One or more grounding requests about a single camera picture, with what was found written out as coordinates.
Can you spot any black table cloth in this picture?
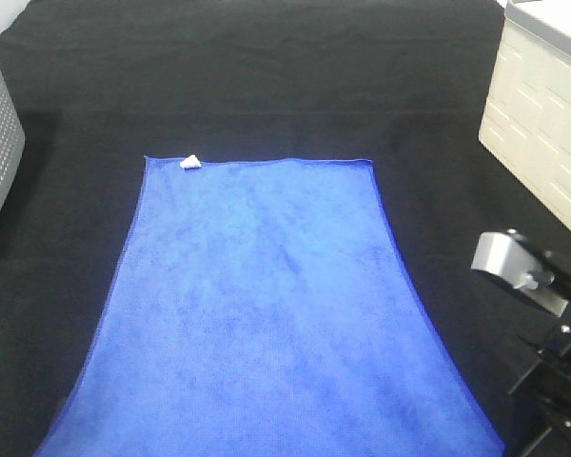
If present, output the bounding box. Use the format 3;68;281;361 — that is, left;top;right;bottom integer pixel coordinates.
0;1;571;456

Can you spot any blue microfibre towel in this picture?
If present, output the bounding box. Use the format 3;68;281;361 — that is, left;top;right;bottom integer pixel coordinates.
37;158;503;456

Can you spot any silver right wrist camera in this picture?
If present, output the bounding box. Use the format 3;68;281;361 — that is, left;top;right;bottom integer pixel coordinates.
470;230;569;317

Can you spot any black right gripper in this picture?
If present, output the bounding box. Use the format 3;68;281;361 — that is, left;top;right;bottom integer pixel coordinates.
506;251;571;456

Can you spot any white slotted storage box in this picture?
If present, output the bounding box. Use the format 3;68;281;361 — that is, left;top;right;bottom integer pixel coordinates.
479;1;571;231

